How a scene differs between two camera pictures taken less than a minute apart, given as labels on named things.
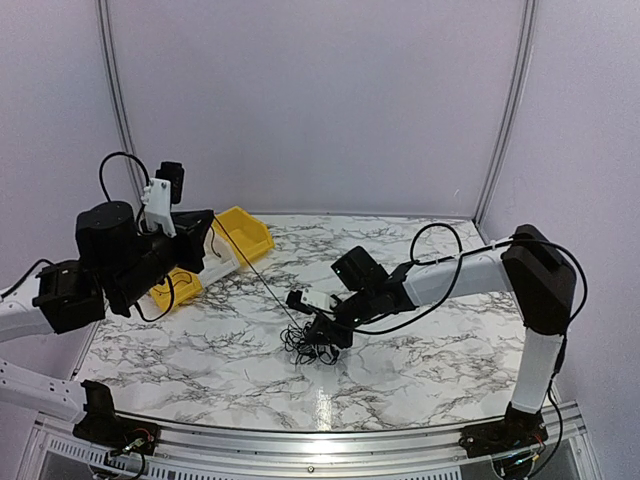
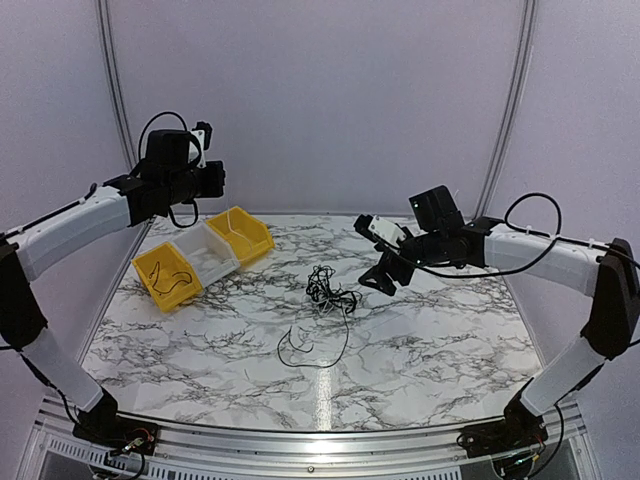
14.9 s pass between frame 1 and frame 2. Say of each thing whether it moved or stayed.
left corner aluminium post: stayed
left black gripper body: moved
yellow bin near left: stayed
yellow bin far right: stayed
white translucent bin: stayed
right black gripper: moved
